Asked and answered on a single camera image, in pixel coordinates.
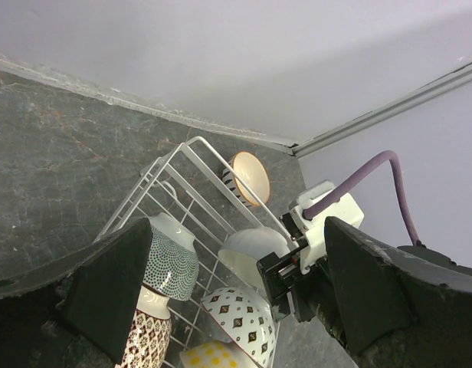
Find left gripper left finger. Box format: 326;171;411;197
0;218;152;367

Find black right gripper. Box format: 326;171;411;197
257;251;347;345

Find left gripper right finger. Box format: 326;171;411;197
324;217;472;367

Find white bowl dark diamond pattern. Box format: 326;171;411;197
201;287;277;367

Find plain white ribbed bowl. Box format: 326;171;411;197
218;226;290;290

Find white wire dish rack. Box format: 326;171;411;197
99;136;284;367

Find grey dotted bowl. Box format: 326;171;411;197
143;213;199;301

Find white bowl teal leaf pattern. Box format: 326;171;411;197
221;151;271;208

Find maroon tile pattern bowl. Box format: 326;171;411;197
116;286;172;368

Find yellow sun pattern bowl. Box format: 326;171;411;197
180;341;241;368

